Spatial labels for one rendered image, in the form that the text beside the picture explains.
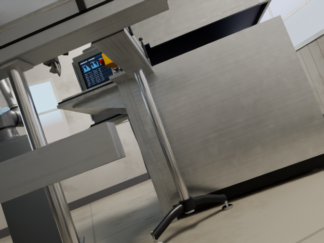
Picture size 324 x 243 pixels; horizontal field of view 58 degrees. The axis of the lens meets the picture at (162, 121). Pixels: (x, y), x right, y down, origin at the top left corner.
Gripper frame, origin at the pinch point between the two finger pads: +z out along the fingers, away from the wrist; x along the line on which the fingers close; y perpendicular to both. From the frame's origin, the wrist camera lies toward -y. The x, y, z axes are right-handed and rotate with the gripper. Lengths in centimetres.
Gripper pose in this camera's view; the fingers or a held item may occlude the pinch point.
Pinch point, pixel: (60, 74)
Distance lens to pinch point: 202.5
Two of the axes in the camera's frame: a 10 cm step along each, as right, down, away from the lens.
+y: -9.3, 3.5, 1.0
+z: 3.5, 9.3, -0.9
